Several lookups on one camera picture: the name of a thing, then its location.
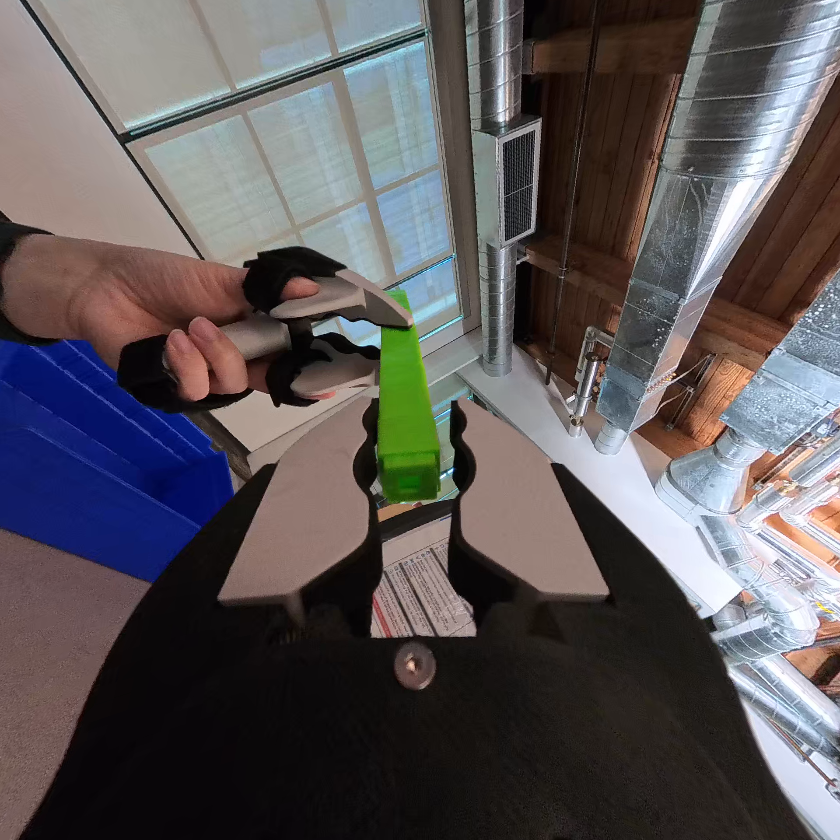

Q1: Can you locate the long green block bar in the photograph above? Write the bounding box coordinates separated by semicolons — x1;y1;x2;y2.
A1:
376;289;442;505

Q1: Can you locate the bundle of silver ducts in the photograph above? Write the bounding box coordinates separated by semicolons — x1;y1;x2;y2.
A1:
656;276;840;808

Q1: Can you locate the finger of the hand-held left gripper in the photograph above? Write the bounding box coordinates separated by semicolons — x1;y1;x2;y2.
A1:
268;266;417;330
289;331;383;400

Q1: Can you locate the blue plastic bin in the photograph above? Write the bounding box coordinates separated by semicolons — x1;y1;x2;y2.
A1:
0;338;236;584

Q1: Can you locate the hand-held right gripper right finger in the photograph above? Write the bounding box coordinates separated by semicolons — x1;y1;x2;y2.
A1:
448;395;611;636

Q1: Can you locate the thin dark pipe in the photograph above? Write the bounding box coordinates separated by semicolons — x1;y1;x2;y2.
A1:
545;0;601;385

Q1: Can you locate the white vent grille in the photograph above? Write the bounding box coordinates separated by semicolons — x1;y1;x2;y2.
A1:
472;117;544;249

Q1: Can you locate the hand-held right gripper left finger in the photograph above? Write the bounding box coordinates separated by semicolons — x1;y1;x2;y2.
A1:
217;397;385;639

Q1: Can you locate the large silver duct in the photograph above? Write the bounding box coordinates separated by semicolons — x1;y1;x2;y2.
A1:
594;0;840;455

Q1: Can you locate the spiral silver duct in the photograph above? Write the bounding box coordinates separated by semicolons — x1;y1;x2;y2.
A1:
465;0;526;378

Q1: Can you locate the document display board with stand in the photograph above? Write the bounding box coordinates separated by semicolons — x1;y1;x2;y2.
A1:
371;502;479;639

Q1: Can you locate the large paned window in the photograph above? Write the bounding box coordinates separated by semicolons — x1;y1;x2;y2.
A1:
20;0;465;349

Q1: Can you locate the person's left hand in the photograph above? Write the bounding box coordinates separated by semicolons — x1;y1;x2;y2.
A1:
20;233;322;404

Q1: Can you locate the silver pipe fitting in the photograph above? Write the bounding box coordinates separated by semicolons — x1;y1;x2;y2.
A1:
567;327;616;439

